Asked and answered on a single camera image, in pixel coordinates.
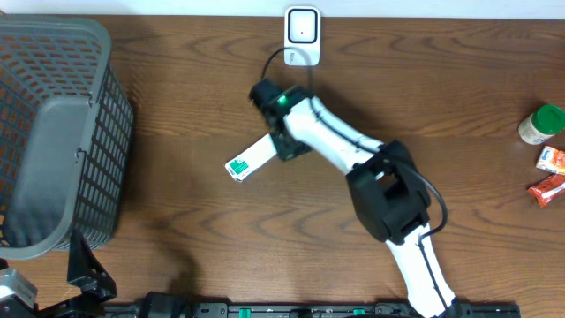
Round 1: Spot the white medicine box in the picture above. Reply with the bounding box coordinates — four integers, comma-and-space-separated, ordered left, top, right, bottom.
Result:
224, 133, 277, 182

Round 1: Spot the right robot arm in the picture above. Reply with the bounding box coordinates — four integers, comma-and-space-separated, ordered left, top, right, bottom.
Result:
249, 79, 456, 317

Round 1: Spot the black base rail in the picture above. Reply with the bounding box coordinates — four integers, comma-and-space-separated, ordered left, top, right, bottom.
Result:
101, 288, 522, 318

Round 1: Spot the grey plastic mesh basket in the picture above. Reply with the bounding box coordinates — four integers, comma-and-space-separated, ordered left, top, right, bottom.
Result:
1, 15, 134, 261

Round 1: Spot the white barcode scanner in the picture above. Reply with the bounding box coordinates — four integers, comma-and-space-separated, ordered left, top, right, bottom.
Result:
283, 5, 321, 66

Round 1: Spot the orange tissue packet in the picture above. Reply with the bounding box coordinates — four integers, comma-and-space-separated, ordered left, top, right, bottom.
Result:
536, 146, 565, 175

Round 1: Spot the red chocolate bar wrapper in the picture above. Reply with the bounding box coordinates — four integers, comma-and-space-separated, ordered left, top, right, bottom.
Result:
528, 174, 564, 208

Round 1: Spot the green lid jar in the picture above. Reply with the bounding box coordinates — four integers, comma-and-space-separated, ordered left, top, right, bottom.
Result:
518, 104, 564, 145

